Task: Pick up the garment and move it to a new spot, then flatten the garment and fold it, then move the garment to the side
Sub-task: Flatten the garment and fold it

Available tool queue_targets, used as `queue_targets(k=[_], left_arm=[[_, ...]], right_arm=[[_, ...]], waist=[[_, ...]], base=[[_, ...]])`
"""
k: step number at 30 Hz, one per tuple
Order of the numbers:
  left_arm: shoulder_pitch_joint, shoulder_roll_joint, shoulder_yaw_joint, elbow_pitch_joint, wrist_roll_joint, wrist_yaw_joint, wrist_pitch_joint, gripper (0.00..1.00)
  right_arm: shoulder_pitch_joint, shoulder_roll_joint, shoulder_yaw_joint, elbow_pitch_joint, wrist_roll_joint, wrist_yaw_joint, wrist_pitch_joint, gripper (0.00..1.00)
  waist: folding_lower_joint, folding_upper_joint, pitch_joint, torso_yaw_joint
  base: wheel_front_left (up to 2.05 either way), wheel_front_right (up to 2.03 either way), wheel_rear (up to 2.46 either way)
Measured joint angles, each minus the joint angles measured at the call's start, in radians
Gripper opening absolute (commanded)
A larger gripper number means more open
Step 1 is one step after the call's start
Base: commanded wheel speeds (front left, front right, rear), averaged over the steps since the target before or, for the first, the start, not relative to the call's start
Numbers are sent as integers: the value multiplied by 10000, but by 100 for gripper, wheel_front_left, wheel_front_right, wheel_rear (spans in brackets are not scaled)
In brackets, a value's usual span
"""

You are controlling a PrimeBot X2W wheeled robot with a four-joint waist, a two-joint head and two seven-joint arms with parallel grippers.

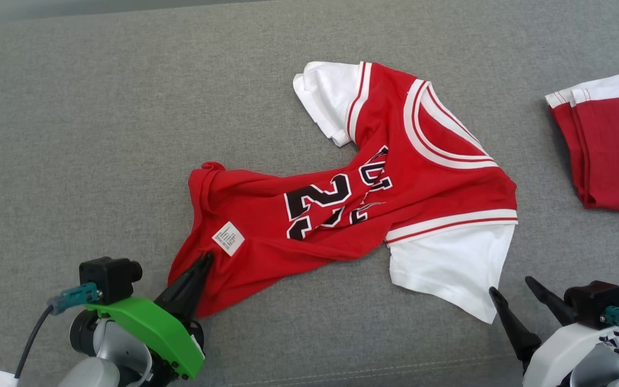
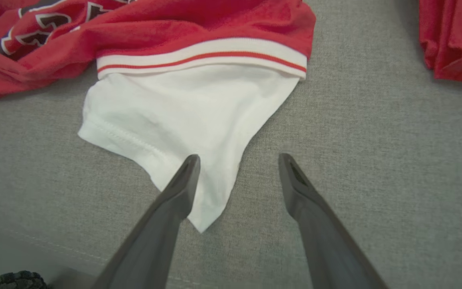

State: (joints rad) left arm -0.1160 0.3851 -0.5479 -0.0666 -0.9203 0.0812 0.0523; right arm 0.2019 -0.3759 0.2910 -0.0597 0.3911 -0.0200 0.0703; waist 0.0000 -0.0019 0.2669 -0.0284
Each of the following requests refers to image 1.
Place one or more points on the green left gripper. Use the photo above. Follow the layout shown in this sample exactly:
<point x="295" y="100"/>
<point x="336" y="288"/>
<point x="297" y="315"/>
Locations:
<point x="153" y="333"/>

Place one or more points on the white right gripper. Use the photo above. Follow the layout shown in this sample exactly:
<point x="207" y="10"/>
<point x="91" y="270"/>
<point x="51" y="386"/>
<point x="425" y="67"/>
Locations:
<point x="556" y="355"/>

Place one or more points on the red white-sleeved Bulls jersey shirt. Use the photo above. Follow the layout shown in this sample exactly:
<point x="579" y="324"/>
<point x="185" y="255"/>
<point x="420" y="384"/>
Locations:
<point x="422" y="183"/>

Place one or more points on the red Bulls 23 shorts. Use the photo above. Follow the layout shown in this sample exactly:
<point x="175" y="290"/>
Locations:
<point x="616" y="156"/>

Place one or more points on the grey fabric sofa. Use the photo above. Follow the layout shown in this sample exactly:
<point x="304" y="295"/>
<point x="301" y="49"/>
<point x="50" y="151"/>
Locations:
<point x="100" y="134"/>

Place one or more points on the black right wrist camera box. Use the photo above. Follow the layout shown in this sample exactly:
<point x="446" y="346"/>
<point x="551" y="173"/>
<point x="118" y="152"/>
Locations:
<point x="594" y="303"/>

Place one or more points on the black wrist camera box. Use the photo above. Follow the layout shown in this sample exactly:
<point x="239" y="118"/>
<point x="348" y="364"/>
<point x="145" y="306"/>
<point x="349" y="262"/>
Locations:
<point x="108" y="279"/>
<point x="594" y="303"/>

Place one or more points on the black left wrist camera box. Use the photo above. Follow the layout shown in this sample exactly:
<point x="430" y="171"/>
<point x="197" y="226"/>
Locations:
<point x="108" y="279"/>

